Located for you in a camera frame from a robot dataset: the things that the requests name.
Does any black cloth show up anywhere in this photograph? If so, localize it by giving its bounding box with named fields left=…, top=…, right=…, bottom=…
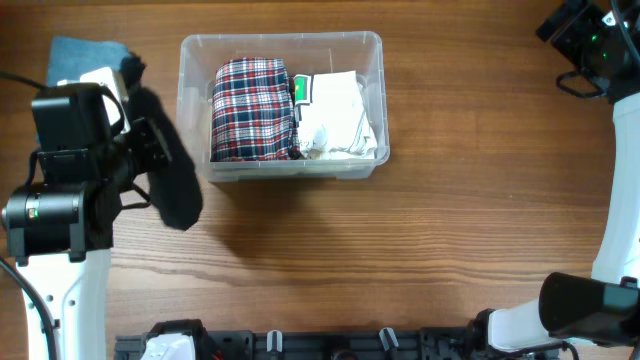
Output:
left=120, top=53, right=203, bottom=231

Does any red plaid cloth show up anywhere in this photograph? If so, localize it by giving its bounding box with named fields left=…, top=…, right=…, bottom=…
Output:
left=210, top=57, right=301, bottom=162

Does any white printed t-shirt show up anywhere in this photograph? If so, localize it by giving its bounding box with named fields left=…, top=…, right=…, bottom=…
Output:
left=292, top=69, right=379, bottom=161

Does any cream cloth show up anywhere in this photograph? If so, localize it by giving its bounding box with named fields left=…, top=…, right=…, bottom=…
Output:
left=294, top=74, right=380, bottom=162

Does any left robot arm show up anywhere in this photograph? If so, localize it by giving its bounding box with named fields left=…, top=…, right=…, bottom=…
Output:
left=2, top=83, right=171, bottom=359

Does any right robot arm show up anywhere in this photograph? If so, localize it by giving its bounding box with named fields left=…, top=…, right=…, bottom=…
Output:
left=460, top=0, right=639, bottom=359

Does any clear plastic storage container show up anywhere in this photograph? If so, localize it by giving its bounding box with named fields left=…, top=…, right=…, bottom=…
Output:
left=175, top=31, right=391, bottom=183

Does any folded blue denim cloth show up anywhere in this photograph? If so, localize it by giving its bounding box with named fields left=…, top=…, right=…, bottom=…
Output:
left=46, top=36, right=131, bottom=86

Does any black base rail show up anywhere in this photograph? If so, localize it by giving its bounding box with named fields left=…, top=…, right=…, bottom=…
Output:
left=113, top=319, right=561, bottom=360

